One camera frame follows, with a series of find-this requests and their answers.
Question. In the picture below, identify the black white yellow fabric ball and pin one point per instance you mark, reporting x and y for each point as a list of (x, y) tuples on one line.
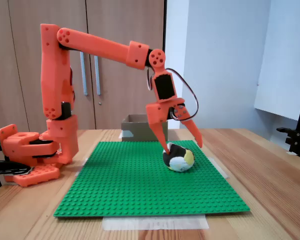
[(180, 160)]

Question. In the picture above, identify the brown cardboard box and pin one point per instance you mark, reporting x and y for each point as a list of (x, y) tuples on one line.
[(137, 130)]

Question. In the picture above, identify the green studded baseplate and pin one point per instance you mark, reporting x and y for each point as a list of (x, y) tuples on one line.
[(140, 187)]

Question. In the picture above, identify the wide translucent tape strip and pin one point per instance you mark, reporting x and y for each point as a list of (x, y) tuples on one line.
[(152, 223)]

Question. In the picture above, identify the wooden cabinet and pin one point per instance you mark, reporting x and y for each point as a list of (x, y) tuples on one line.
[(127, 22)]

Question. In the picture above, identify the black clamp stand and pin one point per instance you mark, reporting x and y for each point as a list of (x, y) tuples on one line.
[(296, 140)]

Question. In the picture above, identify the white wall panel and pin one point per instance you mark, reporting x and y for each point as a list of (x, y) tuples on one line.
[(282, 75)]

